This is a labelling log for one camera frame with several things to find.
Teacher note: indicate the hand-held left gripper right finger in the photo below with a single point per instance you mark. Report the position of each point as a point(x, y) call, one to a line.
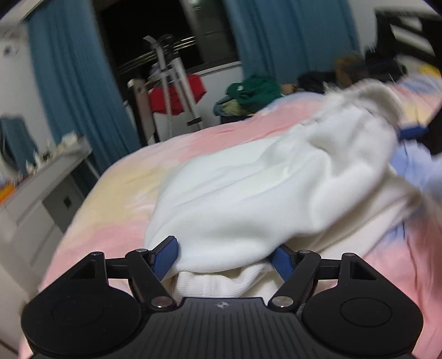
point(281, 263)

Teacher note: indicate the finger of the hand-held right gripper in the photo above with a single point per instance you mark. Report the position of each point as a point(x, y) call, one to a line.
point(411, 133)

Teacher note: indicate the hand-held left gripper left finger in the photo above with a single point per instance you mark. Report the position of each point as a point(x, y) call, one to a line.
point(165, 255)

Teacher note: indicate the white garment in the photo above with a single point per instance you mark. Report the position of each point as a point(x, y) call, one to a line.
point(259, 193)

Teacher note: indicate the pile of dark clothes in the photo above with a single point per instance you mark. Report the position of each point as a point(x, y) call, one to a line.
point(314, 81)

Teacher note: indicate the white clothes drying rack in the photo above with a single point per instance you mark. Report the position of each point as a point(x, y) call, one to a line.
point(179, 76)

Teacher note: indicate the pastel blanket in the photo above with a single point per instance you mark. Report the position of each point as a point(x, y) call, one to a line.
point(131, 183)

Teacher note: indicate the brown cloth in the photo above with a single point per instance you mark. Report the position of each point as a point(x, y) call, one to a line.
point(348, 70)

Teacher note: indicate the black headboard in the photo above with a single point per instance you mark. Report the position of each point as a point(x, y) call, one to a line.
point(385, 31)

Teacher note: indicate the white storage box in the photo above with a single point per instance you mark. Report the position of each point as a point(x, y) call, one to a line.
point(160, 126)

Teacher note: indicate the white desk with drawers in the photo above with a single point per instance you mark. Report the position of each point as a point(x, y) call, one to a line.
point(34, 193)

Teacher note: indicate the small desk clutter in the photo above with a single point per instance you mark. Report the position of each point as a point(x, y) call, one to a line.
point(69, 141)

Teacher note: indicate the beige panel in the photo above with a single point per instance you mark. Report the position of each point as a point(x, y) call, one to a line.
point(141, 103)

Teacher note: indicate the blue curtain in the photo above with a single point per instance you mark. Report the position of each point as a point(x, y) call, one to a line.
point(69, 86)
point(286, 38)

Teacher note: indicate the yellow cloth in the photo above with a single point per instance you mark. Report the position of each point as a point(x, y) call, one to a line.
point(231, 109)

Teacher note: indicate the green garment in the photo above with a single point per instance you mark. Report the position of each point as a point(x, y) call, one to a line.
point(255, 91)

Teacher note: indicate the red cloth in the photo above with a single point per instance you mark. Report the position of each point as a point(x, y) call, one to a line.
point(196, 88)

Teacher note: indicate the orange object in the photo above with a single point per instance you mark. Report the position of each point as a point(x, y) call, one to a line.
point(5, 193)

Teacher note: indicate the blue chair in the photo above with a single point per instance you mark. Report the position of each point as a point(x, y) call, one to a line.
point(15, 141)

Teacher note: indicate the dark window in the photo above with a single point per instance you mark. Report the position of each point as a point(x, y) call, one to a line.
point(124, 34)

